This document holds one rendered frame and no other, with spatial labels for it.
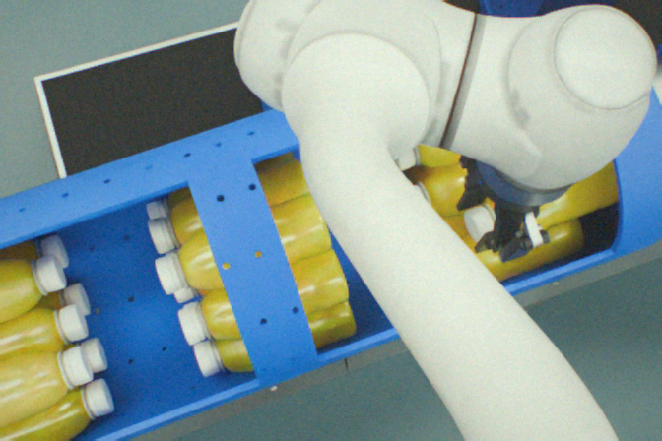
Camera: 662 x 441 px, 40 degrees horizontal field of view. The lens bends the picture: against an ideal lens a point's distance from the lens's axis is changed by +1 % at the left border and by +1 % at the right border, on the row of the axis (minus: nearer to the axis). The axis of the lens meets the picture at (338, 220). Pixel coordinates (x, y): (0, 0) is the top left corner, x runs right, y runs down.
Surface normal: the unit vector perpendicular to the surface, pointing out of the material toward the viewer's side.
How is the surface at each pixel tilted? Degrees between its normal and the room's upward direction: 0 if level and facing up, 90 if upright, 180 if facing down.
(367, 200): 33
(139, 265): 26
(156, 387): 41
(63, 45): 0
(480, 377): 45
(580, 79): 13
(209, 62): 0
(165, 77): 0
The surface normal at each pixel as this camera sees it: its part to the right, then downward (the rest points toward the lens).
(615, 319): 0.04, -0.25
